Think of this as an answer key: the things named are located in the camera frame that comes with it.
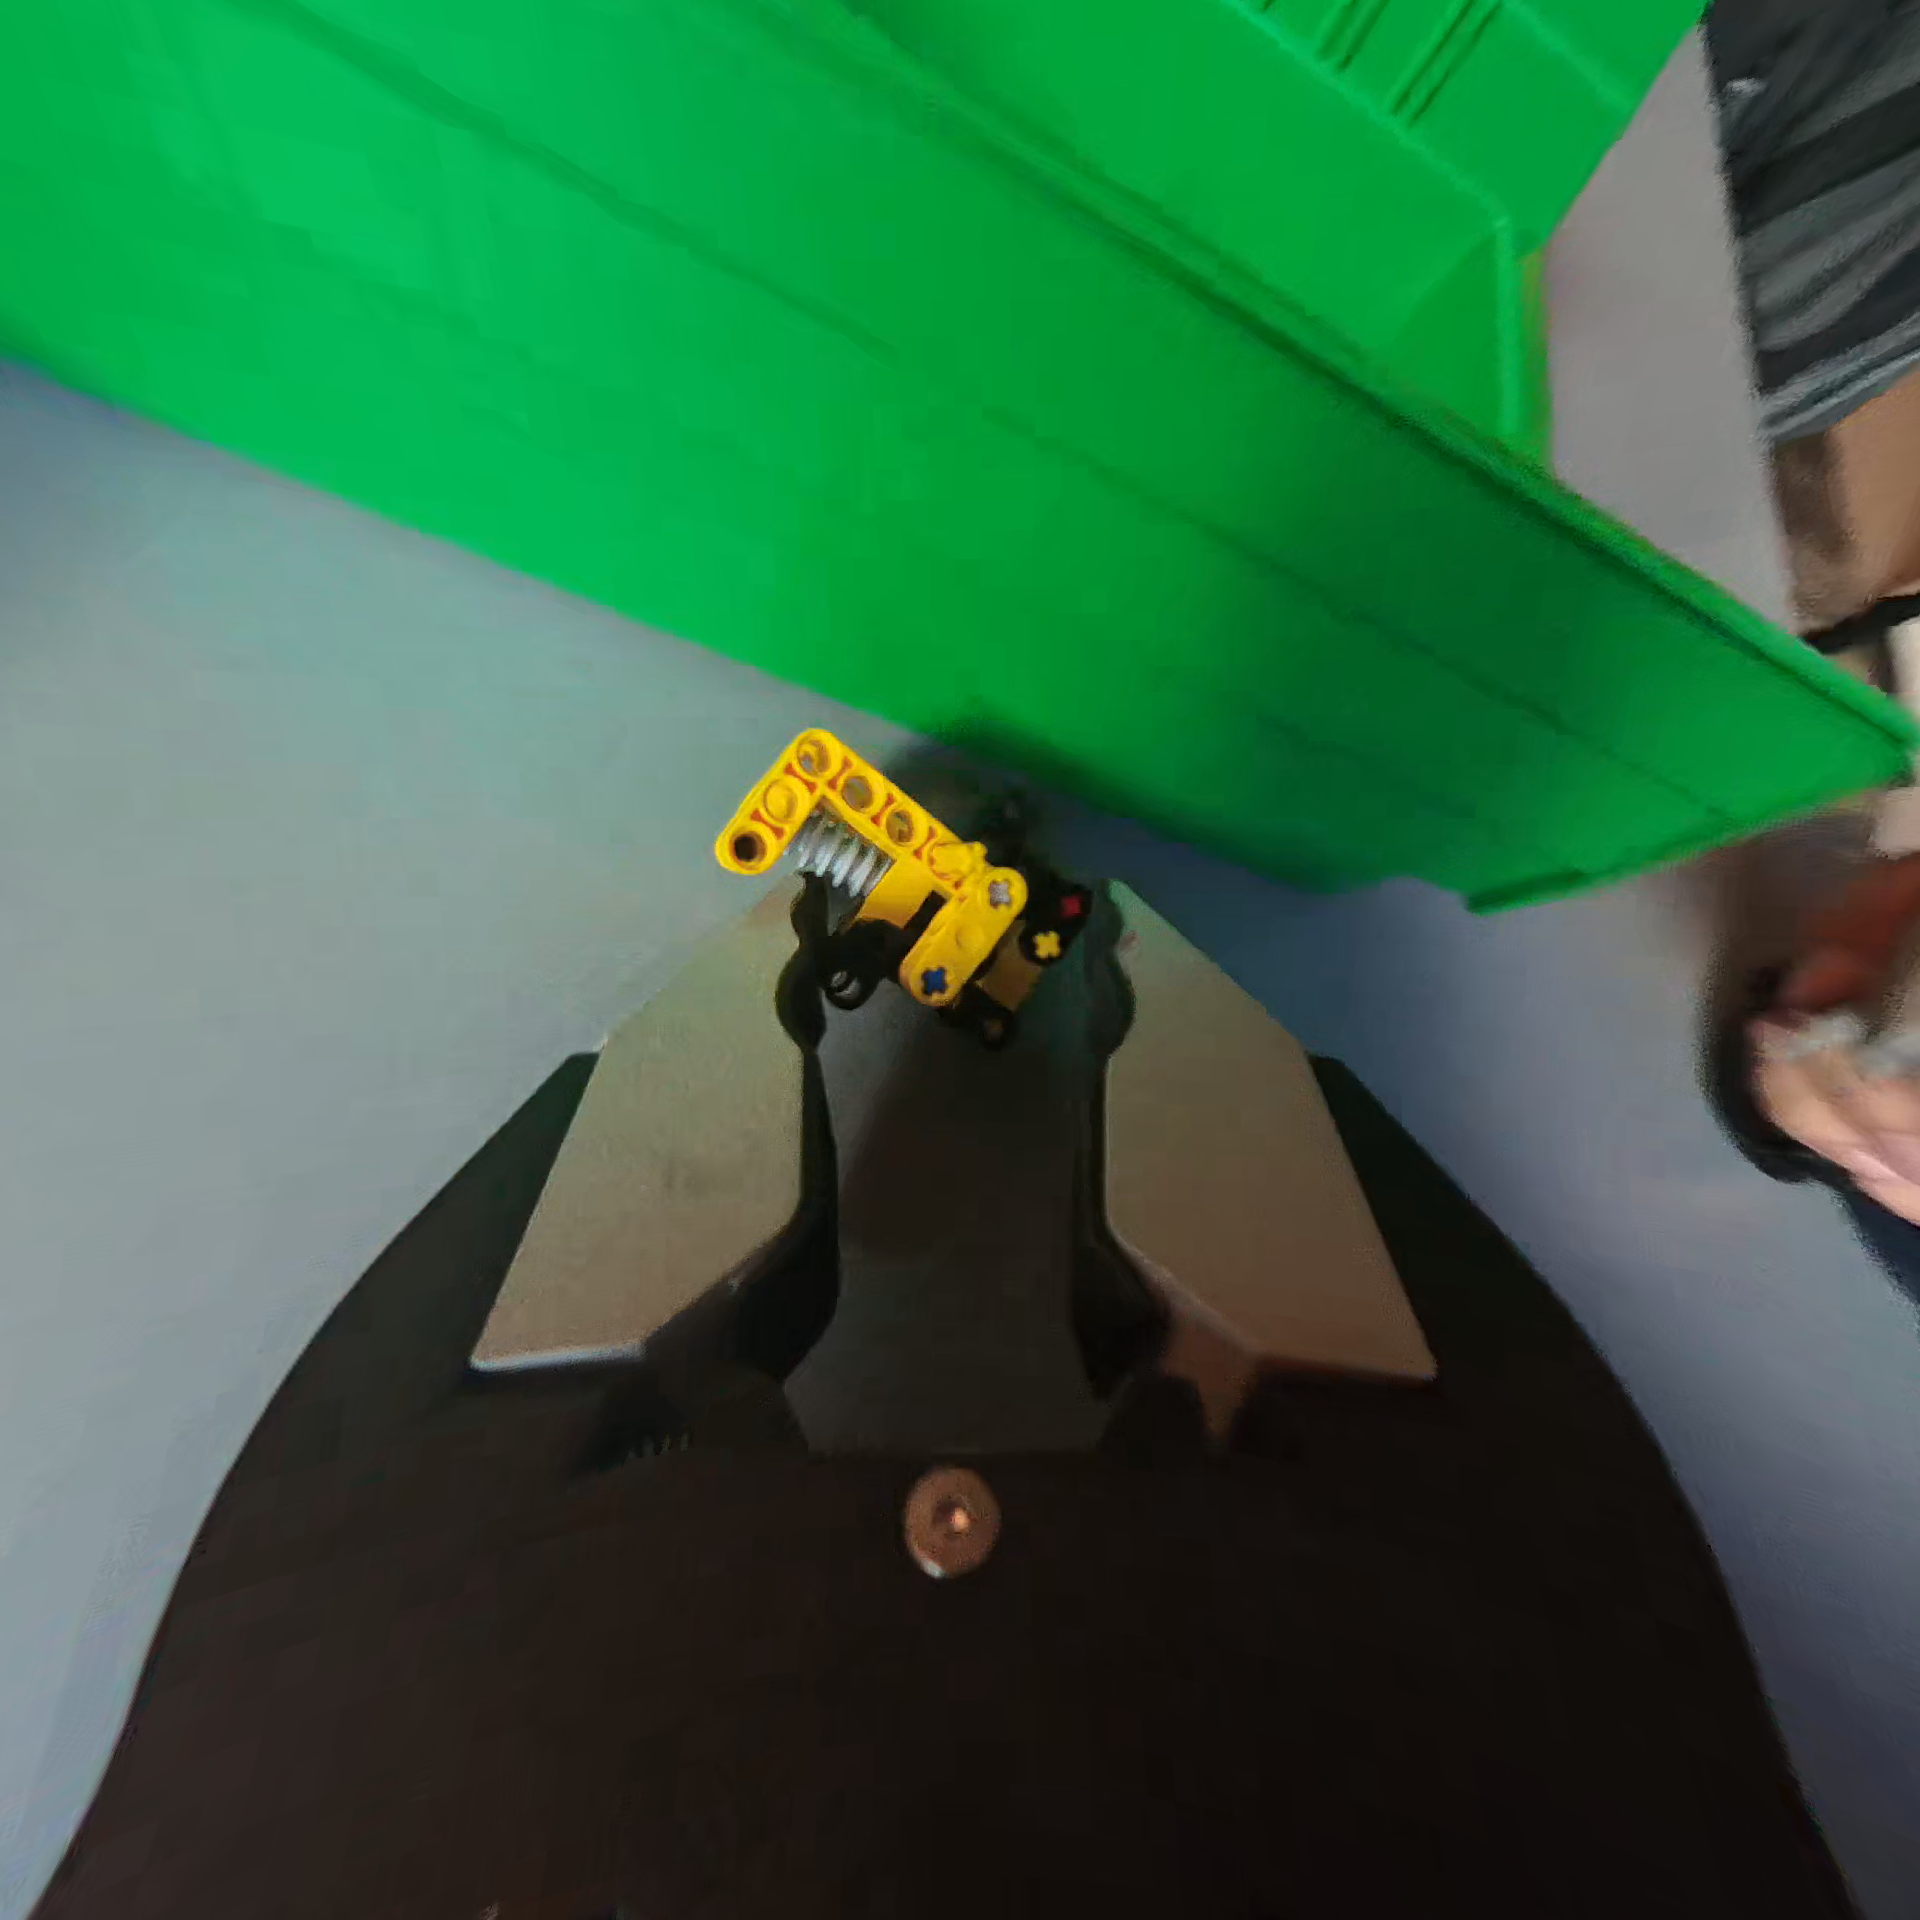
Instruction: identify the yellow black lego model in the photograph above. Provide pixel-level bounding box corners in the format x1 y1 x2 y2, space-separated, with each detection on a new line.
713 728 1094 1050

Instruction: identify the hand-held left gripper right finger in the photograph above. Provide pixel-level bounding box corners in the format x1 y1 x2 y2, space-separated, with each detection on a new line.
1073 881 1441 1394

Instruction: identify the green storage bin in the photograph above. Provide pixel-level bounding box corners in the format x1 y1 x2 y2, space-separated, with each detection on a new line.
0 0 1920 917

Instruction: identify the person's right hand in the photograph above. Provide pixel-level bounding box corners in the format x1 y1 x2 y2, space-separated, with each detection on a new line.
1740 857 1920 1226

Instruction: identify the person's right forearm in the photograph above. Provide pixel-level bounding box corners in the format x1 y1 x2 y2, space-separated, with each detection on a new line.
1837 1185 1920 1307

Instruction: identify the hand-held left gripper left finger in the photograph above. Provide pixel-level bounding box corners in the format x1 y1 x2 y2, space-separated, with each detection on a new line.
468 883 841 1375

